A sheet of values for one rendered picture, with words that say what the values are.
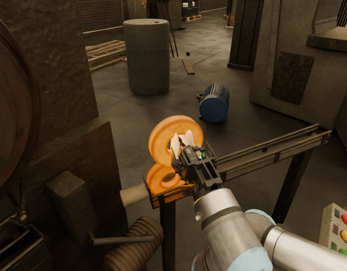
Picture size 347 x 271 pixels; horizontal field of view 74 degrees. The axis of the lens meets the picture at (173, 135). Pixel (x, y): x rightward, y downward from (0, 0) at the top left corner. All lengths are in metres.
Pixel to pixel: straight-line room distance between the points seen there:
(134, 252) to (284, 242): 0.49
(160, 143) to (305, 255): 0.40
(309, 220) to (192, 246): 0.79
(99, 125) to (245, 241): 0.58
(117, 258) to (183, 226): 0.77
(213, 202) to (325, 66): 2.32
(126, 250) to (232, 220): 0.49
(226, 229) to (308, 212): 1.42
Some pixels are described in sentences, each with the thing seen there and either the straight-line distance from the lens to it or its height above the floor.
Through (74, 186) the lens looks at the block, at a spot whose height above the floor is 0.80.
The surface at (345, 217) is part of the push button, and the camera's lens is 1.01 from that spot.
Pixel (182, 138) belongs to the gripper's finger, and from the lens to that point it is 0.62.
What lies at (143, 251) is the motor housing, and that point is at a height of 0.51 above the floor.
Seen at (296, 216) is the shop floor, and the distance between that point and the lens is 1.80.
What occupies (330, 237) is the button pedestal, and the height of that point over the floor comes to 0.62.
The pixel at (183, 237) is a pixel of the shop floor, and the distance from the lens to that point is 1.52.
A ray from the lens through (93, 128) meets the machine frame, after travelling 0.82.
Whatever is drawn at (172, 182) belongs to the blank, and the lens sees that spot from 0.85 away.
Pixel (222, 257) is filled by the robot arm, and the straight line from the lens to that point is 0.47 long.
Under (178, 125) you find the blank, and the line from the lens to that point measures 0.60.
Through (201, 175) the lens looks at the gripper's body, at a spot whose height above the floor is 0.93.
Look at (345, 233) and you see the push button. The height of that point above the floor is 0.61.
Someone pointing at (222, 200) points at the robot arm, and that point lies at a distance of 0.48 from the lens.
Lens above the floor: 1.28
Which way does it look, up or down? 33 degrees down
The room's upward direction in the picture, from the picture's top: straight up
